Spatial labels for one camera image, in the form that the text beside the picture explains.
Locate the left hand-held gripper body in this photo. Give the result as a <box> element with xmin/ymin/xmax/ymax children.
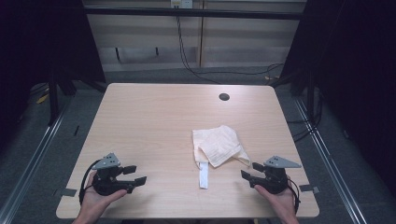
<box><xmin>92</xmin><ymin>152</ymin><xmax>135</xmax><ymax>197</ymax></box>

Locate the metal floor rail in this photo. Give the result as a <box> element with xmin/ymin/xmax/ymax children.
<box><xmin>293</xmin><ymin>96</ymin><xmax>369</xmax><ymax>224</ymax></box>
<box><xmin>0</xmin><ymin>102</ymin><xmax>71</xmax><ymax>224</ymax></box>

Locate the black hanging cable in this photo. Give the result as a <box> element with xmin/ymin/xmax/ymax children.
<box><xmin>175</xmin><ymin>14</ymin><xmax>222</xmax><ymax>85</ymax></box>

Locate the black curtain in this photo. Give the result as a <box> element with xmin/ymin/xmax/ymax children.
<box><xmin>270</xmin><ymin>0</ymin><xmax>396</xmax><ymax>200</ymax></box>
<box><xmin>0</xmin><ymin>0</ymin><xmax>107</xmax><ymax>150</ymax></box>

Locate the black horizontal bar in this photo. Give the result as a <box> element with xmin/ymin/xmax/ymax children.
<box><xmin>83</xmin><ymin>7</ymin><xmax>304</xmax><ymax>21</ymax></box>

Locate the thin black floor cable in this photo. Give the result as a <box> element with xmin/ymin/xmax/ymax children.
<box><xmin>192</xmin><ymin>63</ymin><xmax>285</xmax><ymax>77</ymax></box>

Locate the yellow floor item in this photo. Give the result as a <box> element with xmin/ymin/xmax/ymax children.
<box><xmin>35</xmin><ymin>92</ymin><xmax>50</xmax><ymax>105</ymax></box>

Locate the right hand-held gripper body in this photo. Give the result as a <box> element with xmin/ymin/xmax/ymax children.
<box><xmin>251</xmin><ymin>155</ymin><xmax>303</xmax><ymax>195</ymax></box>

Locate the bundle of black floor cables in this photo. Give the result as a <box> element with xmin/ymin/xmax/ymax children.
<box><xmin>286</xmin><ymin>88</ymin><xmax>324</xmax><ymax>144</ymax></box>

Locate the left hand-held gripper black cable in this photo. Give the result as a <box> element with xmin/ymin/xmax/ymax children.
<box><xmin>78</xmin><ymin>159</ymin><xmax>103</xmax><ymax>205</ymax></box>

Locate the hand-held gripper black cable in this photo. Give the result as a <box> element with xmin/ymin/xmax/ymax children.
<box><xmin>285</xmin><ymin>176</ymin><xmax>302</xmax><ymax>215</ymax></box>
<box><xmin>78</xmin><ymin>159</ymin><xmax>103</xmax><ymax>205</ymax></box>

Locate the white wall socket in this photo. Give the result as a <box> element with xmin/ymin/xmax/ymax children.
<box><xmin>170</xmin><ymin>0</ymin><xmax>194</xmax><ymax>9</ymax></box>

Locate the cream cloth with flower print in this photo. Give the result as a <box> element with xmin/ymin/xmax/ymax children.
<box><xmin>191</xmin><ymin>124</ymin><xmax>252</xmax><ymax>190</ymax></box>

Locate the right hand-held gripper black cable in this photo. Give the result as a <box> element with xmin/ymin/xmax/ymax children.
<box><xmin>285</xmin><ymin>176</ymin><xmax>302</xmax><ymax>215</ymax></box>

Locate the black metal stand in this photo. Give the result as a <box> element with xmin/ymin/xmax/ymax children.
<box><xmin>48</xmin><ymin>70</ymin><xmax>61</xmax><ymax>126</ymax></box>

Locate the person's left hand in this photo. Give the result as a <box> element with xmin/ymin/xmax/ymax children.
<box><xmin>78</xmin><ymin>172</ymin><xmax>128</xmax><ymax>219</ymax></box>

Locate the person's right hand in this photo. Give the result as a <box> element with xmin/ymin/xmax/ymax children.
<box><xmin>254</xmin><ymin>183</ymin><xmax>297</xmax><ymax>217</ymax></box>

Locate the grey tape strip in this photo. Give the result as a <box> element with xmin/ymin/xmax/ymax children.
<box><xmin>299</xmin><ymin>184</ymin><xmax>321</xmax><ymax>194</ymax></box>
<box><xmin>60</xmin><ymin>188</ymin><xmax>78</xmax><ymax>198</ymax></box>

